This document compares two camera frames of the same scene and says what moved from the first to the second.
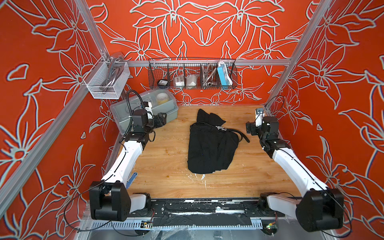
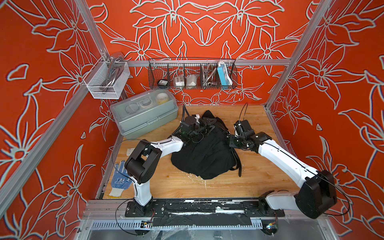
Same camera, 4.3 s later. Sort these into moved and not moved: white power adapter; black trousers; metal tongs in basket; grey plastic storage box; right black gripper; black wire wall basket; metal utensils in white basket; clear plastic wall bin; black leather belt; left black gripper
Moved: right black gripper; black leather belt; black trousers; left black gripper
Not moved: metal tongs in basket; metal utensils in white basket; grey plastic storage box; white power adapter; black wire wall basket; clear plastic wall bin
